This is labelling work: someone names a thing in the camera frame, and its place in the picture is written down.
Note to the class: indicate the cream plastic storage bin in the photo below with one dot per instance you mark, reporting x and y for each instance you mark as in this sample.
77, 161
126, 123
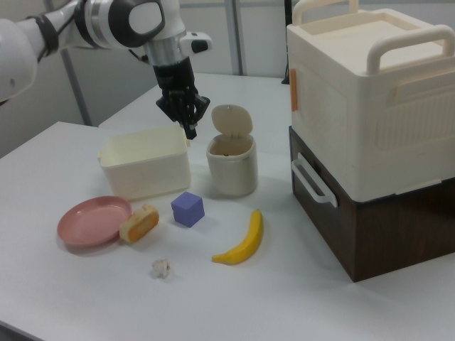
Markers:
142, 177

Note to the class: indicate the dark brown wooden drawer cabinet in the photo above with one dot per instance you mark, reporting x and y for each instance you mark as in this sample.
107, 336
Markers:
391, 231

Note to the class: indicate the crumpled white paper ball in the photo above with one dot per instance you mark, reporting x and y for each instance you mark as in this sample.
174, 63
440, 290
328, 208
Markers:
161, 268

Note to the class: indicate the black thin pole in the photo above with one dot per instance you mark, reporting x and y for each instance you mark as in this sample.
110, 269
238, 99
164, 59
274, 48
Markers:
286, 35

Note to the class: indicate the purple cube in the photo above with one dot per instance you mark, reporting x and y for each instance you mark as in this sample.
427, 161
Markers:
187, 210

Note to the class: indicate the yellow banana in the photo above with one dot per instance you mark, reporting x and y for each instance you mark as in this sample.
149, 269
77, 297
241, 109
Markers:
245, 245

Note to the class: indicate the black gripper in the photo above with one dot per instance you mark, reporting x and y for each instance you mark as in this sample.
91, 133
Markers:
176, 92

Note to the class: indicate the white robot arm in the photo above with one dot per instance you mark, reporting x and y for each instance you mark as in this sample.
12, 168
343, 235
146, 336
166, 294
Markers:
106, 21

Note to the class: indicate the grey metal pole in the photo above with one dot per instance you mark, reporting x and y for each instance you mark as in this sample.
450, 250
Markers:
241, 35

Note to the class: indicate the orange white toy bread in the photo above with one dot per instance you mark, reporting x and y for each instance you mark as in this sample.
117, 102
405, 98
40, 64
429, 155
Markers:
140, 225

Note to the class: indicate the pink plate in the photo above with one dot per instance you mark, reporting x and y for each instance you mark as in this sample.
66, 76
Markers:
90, 222

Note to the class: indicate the orange tape strip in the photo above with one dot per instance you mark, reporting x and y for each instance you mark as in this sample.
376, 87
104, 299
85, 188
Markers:
294, 92

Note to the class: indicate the cream plastic storage box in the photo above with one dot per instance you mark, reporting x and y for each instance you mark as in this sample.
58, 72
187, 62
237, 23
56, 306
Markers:
355, 106

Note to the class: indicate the white trash can with lid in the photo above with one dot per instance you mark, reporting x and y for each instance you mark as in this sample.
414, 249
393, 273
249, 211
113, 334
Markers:
231, 170

